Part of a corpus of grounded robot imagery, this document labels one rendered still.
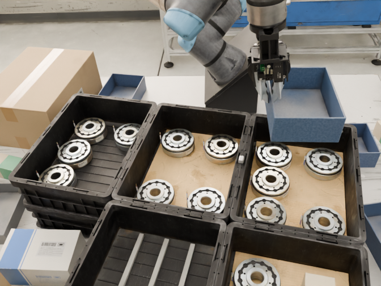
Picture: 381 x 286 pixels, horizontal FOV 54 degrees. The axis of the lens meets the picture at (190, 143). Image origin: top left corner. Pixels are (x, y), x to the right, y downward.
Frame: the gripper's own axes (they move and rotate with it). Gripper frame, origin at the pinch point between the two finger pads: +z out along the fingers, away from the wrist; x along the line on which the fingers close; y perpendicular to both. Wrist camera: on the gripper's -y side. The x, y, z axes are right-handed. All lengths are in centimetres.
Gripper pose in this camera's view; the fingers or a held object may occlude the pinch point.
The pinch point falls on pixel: (269, 96)
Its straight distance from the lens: 90.5
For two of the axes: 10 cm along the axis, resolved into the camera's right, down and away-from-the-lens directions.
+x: 9.8, -0.6, -1.8
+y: -0.9, 6.9, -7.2
